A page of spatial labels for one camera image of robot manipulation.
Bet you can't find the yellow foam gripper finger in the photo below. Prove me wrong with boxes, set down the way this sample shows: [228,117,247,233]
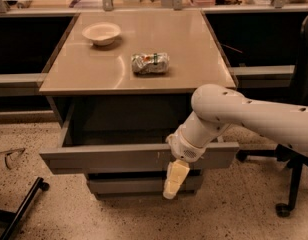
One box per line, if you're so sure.
[163,159,190,199]

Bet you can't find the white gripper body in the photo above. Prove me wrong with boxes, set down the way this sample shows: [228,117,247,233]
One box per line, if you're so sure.
[166,125,208,162]

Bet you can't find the grey top drawer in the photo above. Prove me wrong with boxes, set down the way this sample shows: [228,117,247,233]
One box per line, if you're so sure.
[39,95,240,176]

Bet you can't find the grey drawer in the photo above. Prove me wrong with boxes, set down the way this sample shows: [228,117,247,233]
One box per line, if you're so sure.
[39,95,240,176]
[86,173,204,196]

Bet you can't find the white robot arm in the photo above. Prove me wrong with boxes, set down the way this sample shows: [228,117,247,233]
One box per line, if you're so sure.
[163,84,308,199]

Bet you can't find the grey bottom drawer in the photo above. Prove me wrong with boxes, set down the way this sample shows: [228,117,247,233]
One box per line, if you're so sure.
[86,173,204,196]

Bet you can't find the grey drawer cabinet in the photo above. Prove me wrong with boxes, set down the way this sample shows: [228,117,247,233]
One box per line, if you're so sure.
[38,10,238,198]

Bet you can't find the crushed silver green can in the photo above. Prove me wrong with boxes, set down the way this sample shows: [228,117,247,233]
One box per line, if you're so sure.
[131,53,169,74]

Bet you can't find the black office chair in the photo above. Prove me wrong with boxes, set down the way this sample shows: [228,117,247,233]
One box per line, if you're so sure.
[236,15,308,217]

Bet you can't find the white paper bowl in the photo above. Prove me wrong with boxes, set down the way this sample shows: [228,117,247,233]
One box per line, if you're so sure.
[82,22,121,46]

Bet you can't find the black chair base leg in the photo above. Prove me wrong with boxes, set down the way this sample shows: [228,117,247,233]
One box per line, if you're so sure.
[0,177,50,240]

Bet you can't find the thin cable on floor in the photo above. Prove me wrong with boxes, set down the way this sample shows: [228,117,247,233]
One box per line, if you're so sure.
[0,146,27,170]

